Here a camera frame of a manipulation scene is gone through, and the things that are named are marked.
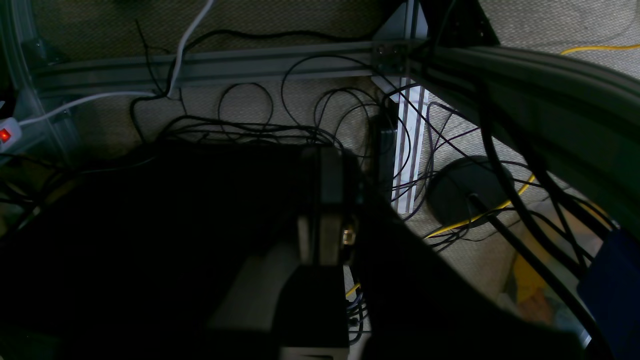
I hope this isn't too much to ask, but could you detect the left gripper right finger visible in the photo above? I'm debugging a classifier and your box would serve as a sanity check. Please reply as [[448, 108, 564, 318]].
[[350, 155, 586, 360]]

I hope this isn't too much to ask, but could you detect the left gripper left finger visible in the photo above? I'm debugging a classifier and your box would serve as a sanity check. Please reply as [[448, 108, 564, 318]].
[[208, 146, 350, 360]]

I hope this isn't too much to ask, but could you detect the round black stand base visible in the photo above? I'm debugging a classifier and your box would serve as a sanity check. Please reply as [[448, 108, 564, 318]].
[[425, 155, 515, 228]]

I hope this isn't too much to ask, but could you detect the black power brick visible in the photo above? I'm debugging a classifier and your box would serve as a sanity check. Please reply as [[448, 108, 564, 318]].
[[371, 113, 397, 202]]

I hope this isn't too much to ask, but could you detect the blue panel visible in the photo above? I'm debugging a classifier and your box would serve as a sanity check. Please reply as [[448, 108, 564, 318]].
[[577, 229, 640, 360]]

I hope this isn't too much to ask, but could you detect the white power strip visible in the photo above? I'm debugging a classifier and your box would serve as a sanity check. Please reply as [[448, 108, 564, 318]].
[[0, 117, 23, 153]]

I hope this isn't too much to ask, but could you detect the yellow cable on floor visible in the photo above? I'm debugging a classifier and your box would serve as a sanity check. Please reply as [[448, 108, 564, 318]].
[[345, 44, 640, 298]]

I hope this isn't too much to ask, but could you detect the aluminium frame rail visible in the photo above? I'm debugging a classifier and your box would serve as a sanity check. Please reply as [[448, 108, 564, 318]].
[[31, 40, 416, 97]]

